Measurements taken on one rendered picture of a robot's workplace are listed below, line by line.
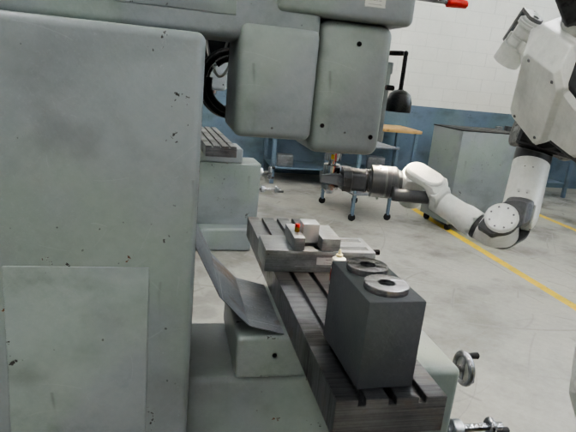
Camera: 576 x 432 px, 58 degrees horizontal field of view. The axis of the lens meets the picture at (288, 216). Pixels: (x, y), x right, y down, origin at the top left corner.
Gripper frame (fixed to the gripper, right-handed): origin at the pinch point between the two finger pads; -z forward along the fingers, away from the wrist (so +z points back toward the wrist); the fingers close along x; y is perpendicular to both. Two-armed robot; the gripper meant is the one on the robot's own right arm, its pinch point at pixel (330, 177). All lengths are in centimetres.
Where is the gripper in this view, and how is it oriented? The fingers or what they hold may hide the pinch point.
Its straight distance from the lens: 144.7
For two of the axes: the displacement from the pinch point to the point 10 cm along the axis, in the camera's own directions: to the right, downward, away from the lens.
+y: -0.8, 9.6, 2.6
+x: -0.4, 2.6, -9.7
